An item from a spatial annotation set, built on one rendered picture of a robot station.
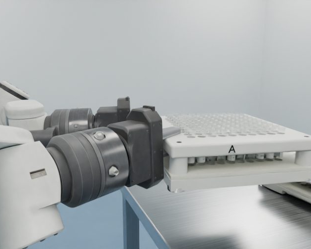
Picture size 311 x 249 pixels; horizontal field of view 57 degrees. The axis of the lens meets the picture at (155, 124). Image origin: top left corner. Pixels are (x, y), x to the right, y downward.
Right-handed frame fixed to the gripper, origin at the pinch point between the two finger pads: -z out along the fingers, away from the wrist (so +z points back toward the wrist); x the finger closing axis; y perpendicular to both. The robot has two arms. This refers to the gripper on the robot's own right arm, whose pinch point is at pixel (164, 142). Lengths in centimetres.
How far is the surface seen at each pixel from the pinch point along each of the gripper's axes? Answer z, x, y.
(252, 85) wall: -431, 27, -205
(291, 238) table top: -16.3, 18.7, 14.7
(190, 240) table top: -3.0, 18.0, 2.7
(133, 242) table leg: -15, 39, -29
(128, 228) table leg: -14.2, 33.9, -29.4
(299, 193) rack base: -31.6, 16.8, 10.6
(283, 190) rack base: -33.1, 18.0, 6.5
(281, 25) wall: -438, -66, -164
